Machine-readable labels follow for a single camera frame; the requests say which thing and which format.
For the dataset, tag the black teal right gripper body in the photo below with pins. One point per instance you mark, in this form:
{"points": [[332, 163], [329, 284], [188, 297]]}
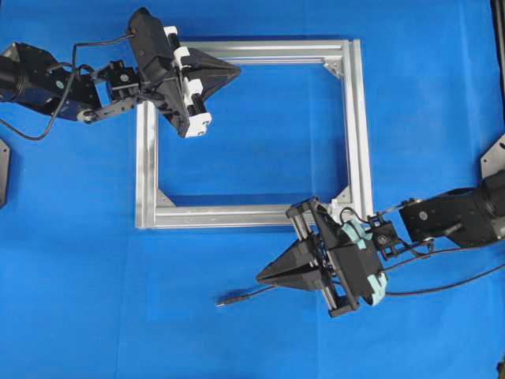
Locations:
{"points": [[345, 254]]}

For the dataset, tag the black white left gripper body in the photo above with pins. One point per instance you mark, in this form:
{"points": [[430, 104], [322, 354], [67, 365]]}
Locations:
{"points": [[159, 57]]}

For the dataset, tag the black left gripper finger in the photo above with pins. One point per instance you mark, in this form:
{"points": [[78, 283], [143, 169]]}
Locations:
{"points": [[200, 65], [204, 85]]}

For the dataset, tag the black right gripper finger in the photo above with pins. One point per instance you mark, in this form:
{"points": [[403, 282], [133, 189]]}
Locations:
{"points": [[296, 262], [307, 281]]}

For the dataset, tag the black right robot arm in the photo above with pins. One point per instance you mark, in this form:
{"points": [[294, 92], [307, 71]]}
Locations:
{"points": [[469, 217]]}

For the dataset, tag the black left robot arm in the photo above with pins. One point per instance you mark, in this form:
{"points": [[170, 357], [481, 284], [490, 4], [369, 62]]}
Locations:
{"points": [[33, 78]]}

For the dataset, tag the white zip tie loop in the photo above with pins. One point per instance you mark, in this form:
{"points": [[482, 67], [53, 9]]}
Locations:
{"points": [[335, 210]]}

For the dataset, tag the silver aluminium extrusion frame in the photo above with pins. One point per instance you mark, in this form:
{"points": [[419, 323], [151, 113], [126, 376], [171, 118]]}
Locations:
{"points": [[340, 57]]}

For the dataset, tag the grey right base plate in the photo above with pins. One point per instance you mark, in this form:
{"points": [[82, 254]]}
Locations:
{"points": [[493, 159]]}

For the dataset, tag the grey base plate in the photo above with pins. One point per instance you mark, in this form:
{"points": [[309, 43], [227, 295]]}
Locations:
{"points": [[4, 171], [493, 159]]}

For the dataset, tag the grey left base plate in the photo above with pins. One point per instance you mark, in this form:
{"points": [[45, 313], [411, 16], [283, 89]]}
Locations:
{"points": [[4, 171]]}

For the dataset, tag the black vertical post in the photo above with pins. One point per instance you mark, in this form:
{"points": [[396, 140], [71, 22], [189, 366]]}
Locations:
{"points": [[498, 17]]}

